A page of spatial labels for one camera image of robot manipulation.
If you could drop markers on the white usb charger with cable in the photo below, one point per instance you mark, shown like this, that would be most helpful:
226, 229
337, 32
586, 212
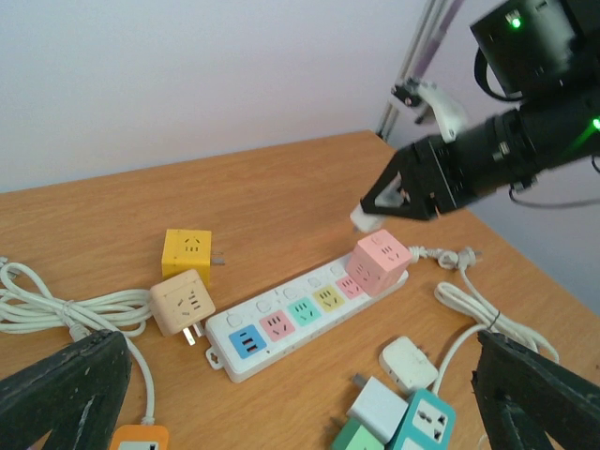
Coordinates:
365, 222

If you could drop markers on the green plug adapter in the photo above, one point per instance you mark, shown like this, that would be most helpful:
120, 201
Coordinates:
352, 434

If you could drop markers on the white grey plug adapter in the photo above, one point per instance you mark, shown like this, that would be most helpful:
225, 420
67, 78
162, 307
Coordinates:
377, 408

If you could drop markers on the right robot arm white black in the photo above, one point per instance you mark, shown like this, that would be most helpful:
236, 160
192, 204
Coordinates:
545, 56

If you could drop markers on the orange power strip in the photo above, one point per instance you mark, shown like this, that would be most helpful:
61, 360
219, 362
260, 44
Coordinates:
140, 437

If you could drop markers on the beige cube socket adapter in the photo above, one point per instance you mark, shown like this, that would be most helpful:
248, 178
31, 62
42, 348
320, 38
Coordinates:
179, 304

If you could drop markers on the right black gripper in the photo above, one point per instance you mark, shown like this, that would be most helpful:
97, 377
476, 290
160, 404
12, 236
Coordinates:
425, 179

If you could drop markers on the yellow cube socket adapter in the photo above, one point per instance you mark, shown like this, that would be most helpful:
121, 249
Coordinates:
189, 249

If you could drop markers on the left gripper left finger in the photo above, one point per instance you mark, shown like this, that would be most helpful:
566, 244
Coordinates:
71, 398

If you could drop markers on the long white power strip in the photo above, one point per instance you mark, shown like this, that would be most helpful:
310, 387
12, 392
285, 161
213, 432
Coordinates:
254, 334

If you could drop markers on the teal power strip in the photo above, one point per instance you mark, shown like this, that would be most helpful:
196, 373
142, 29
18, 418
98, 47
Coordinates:
428, 423

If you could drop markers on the pink cube socket adapter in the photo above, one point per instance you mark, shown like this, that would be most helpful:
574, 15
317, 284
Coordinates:
377, 262

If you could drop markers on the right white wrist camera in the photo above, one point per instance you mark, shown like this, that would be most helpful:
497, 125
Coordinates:
433, 105

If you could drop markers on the right aluminium corner post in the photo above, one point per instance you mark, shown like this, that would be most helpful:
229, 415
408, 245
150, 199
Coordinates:
429, 33

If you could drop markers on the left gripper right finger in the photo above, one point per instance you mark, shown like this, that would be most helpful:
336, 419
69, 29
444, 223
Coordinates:
527, 401

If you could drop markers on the white rounded plug adapter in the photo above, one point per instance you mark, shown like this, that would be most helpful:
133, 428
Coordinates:
407, 366

